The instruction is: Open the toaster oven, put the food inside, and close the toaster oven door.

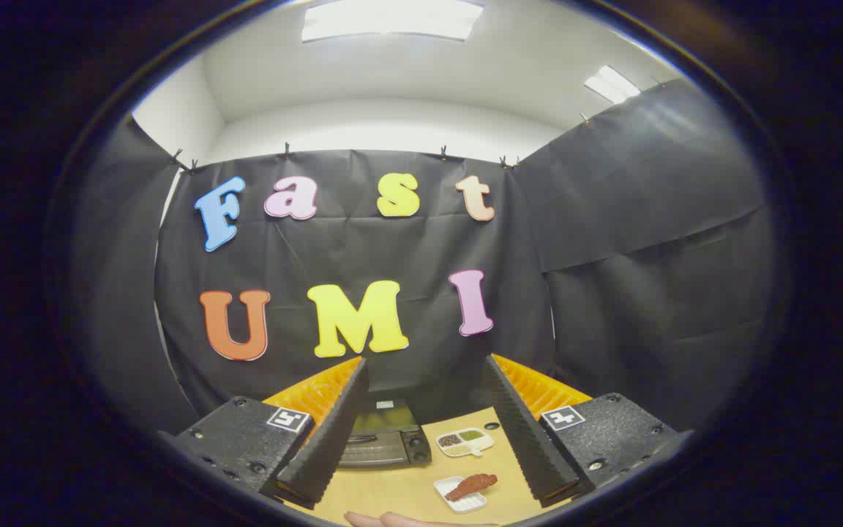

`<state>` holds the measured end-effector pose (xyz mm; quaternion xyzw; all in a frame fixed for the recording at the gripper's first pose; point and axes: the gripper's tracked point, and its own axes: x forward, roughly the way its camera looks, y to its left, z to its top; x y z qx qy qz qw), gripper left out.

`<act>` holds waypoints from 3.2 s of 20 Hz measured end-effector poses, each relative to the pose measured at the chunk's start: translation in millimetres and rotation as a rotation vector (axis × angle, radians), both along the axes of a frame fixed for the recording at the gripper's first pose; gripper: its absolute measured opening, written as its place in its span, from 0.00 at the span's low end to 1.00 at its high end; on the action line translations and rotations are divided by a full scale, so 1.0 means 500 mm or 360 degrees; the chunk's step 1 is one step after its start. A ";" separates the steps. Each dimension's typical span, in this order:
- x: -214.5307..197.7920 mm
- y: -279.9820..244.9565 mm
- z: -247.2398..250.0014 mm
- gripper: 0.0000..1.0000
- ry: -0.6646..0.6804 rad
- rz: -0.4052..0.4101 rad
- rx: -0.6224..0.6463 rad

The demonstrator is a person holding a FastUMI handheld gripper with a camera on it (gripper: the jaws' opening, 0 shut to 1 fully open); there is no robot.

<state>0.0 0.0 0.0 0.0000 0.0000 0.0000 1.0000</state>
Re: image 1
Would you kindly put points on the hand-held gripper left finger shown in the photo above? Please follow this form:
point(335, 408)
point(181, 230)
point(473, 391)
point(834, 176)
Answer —
point(334, 432)

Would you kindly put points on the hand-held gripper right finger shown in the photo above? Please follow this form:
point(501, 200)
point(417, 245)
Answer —
point(524, 432)

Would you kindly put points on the black toaster oven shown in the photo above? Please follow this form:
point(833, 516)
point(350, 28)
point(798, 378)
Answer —
point(385, 441)

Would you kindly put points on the reddish brown meat slice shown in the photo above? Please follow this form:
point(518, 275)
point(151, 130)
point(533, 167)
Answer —
point(474, 484)

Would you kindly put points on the white divided dish with beans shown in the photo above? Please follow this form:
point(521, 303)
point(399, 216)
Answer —
point(465, 442)

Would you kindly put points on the small white rectangular plate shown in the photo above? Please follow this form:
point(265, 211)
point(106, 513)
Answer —
point(469, 503)

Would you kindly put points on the small ceiling light panel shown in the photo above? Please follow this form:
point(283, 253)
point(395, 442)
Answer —
point(612, 84)

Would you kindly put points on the large ceiling light panel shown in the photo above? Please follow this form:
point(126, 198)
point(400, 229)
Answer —
point(392, 18)

